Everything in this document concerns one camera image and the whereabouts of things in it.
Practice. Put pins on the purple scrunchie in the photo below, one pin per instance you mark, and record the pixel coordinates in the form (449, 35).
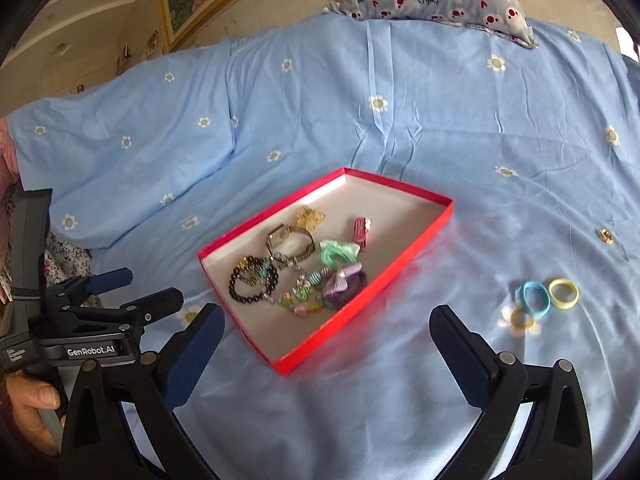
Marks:
(340, 285)

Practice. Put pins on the pink hair clip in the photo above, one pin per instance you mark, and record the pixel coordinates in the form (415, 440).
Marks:
(361, 232)

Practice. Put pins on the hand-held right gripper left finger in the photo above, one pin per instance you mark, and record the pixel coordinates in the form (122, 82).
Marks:
(192, 360)

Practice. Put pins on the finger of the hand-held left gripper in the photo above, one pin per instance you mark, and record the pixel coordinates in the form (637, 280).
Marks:
(112, 277)
(155, 305)

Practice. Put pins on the blue floral bedsheet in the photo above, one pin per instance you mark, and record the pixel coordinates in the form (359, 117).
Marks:
(350, 110)

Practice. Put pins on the red shallow box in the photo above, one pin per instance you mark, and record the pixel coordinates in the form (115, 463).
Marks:
(380, 195)

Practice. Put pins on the yellow hair claw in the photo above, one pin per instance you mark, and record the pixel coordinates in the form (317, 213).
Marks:
(310, 220)

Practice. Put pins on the gold wristwatch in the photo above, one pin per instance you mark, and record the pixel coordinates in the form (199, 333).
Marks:
(276, 236)

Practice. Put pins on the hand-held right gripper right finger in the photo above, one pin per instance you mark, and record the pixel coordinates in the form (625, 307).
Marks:
(460, 355)

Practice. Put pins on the floral cloth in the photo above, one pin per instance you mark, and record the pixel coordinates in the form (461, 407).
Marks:
(65, 255)

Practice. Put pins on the pink cloth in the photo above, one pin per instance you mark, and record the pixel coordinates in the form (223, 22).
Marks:
(6, 160)

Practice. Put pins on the person's left hand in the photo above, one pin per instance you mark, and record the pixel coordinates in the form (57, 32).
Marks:
(30, 405)

